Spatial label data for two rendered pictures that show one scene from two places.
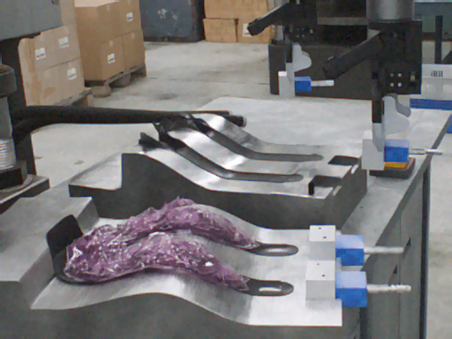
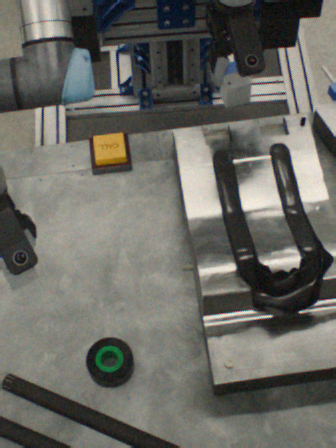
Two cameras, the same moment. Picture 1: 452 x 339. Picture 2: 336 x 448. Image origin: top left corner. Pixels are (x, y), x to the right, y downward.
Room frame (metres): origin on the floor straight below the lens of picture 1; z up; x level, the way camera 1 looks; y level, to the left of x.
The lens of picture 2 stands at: (1.68, 0.64, 2.12)
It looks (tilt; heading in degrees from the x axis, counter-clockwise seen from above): 60 degrees down; 243
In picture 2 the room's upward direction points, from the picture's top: 4 degrees counter-clockwise
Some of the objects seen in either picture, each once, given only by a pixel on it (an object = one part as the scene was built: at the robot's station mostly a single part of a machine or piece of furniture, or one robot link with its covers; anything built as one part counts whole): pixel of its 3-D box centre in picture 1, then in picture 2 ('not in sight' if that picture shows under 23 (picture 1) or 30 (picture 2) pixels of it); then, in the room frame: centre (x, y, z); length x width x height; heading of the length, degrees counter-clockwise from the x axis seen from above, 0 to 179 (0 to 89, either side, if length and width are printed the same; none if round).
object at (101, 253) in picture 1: (159, 239); not in sight; (0.86, 0.16, 0.90); 0.26 x 0.18 x 0.08; 84
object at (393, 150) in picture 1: (402, 151); (227, 71); (1.09, -0.21, 0.93); 0.13 x 0.05 x 0.05; 76
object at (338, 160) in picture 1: (342, 169); (217, 139); (1.17, -0.12, 0.87); 0.05 x 0.05 x 0.04; 67
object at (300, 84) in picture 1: (306, 83); (6, 248); (1.62, -0.08, 0.93); 0.13 x 0.05 x 0.05; 90
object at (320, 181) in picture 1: (324, 192); (272, 132); (1.07, -0.08, 0.87); 0.05 x 0.05 x 0.04; 67
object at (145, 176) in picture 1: (219, 169); (263, 239); (1.21, 0.11, 0.87); 0.50 x 0.26 x 0.14; 67
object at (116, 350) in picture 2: not in sight; (110, 362); (1.55, 0.15, 0.82); 0.08 x 0.08 x 0.04
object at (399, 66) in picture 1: (395, 56); (232, 16); (1.09, -0.20, 1.09); 0.09 x 0.08 x 0.12; 76
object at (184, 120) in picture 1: (222, 146); (269, 217); (1.20, 0.10, 0.92); 0.35 x 0.16 x 0.09; 67
